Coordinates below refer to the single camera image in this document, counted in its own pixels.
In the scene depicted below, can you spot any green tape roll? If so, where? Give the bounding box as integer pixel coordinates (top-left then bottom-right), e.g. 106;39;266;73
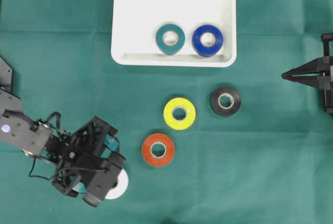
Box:
156;24;185;55

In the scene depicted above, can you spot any white rectangular plastic case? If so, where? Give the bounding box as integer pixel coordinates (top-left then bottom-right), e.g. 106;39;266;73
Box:
111;0;237;68

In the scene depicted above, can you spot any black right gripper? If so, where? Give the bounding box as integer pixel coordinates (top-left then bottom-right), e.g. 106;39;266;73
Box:
282;33;332;114

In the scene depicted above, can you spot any white tape roll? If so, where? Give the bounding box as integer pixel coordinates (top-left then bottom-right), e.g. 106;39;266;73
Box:
105;169;129;200

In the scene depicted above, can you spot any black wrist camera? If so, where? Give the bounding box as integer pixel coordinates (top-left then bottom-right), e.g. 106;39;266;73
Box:
76;152;125;207

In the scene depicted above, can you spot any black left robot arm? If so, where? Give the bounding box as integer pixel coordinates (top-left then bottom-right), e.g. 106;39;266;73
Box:
1;89;128;204

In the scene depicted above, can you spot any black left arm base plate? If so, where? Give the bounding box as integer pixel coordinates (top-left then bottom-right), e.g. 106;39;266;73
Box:
0;57;12;93

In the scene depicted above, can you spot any black tape roll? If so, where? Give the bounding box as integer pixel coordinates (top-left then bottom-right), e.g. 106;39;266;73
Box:
210;86;241;116

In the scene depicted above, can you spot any blue tape roll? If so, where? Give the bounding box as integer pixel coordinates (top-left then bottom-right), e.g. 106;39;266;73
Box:
192;24;224;57

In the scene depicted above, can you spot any red tape roll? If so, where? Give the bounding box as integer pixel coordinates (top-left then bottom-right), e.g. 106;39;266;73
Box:
142;133;175;167

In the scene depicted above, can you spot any yellow tape roll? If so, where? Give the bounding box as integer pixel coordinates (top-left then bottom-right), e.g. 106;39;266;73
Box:
163;97;196;130

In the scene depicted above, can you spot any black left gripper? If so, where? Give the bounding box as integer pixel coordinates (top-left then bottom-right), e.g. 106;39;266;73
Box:
46;117;120;197

